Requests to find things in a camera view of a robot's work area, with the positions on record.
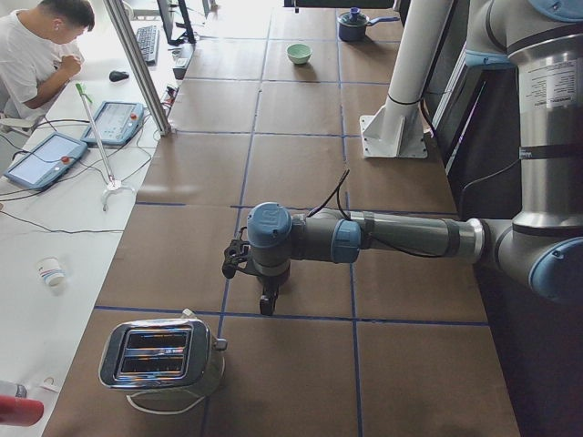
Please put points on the blue saucepan with lid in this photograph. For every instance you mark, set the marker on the blue saucepan with lid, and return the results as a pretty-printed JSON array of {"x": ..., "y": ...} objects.
[{"x": 352, "y": 25}]

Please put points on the silver reacher grabber stick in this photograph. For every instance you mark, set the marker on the silver reacher grabber stick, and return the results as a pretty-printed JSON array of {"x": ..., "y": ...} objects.
[{"x": 114, "y": 185}]

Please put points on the black keyboard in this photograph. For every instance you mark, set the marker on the black keyboard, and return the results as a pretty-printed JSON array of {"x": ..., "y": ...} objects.
[{"x": 148, "y": 43}]

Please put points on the silver two-slot toaster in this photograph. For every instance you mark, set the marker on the silver two-slot toaster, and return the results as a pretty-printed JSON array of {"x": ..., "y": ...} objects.
[{"x": 162, "y": 359}]

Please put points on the aluminium frame post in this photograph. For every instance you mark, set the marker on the aluminium frame post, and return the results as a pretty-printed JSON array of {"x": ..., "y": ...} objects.
[{"x": 122, "y": 25}]

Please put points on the person in white shirt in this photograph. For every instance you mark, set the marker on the person in white shirt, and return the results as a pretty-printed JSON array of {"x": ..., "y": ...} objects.
[{"x": 40, "y": 55}]

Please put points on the green ceramic bowl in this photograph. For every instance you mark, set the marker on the green ceramic bowl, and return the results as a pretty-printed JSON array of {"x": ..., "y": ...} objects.
[{"x": 299, "y": 54}]

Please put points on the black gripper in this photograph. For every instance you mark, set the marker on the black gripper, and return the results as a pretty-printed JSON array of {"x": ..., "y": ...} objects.
[{"x": 274, "y": 281}]

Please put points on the blue teach pendant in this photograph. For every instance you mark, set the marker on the blue teach pendant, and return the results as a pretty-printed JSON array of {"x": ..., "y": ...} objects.
[
  {"x": 42, "y": 166},
  {"x": 118, "y": 122}
]

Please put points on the far blue teach pendant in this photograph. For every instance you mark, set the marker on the far blue teach pendant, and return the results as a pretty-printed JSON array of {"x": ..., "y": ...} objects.
[{"x": 118, "y": 122}]

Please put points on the red cylinder object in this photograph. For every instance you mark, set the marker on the red cylinder object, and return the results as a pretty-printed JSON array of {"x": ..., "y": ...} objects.
[{"x": 16, "y": 411}]

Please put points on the white support column with base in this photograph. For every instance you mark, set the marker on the white support column with base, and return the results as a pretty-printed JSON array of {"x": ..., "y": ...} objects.
[{"x": 395, "y": 130}]

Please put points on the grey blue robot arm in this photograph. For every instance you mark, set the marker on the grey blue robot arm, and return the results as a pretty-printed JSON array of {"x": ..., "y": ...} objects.
[{"x": 540, "y": 247}]

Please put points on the near blue teach pendant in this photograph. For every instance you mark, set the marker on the near blue teach pendant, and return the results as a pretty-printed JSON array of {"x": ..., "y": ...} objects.
[{"x": 42, "y": 166}]

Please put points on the black monitor stand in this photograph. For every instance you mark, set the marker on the black monitor stand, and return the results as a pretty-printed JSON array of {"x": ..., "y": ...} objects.
[{"x": 176, "y": 22}]

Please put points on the white paper cup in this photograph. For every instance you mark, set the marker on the white paper cup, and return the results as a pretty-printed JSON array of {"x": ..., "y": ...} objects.
[{"x": 50, "y": 271}]

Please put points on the black computer mouse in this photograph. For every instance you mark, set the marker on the black computer mouse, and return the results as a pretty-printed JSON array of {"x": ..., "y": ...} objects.
[{"x": 117, "y": 76}]

